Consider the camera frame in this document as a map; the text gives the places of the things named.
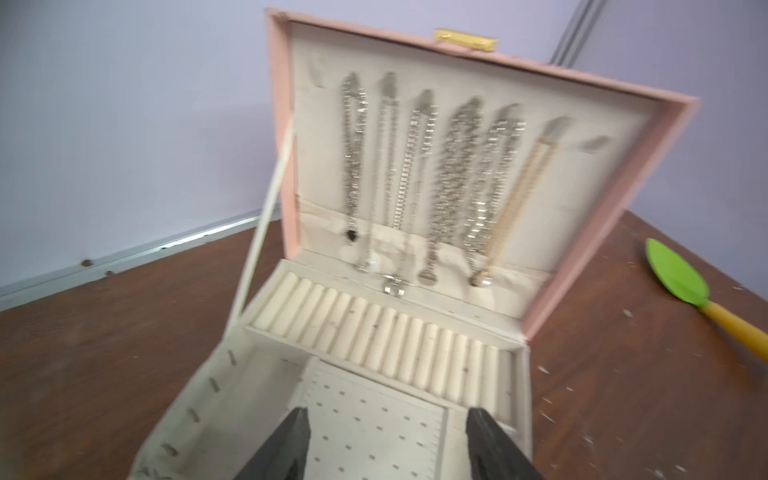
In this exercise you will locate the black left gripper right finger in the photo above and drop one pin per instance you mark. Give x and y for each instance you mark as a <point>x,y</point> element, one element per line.
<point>492,453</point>

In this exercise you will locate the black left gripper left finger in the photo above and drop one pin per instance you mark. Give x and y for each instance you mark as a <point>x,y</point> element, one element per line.
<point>283,456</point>

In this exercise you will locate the pink jewelry box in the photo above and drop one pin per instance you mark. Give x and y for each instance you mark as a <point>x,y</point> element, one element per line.
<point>438,200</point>

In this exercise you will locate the green leaf spatula yellow handle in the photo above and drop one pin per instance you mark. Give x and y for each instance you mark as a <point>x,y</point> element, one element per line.
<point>685,283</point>

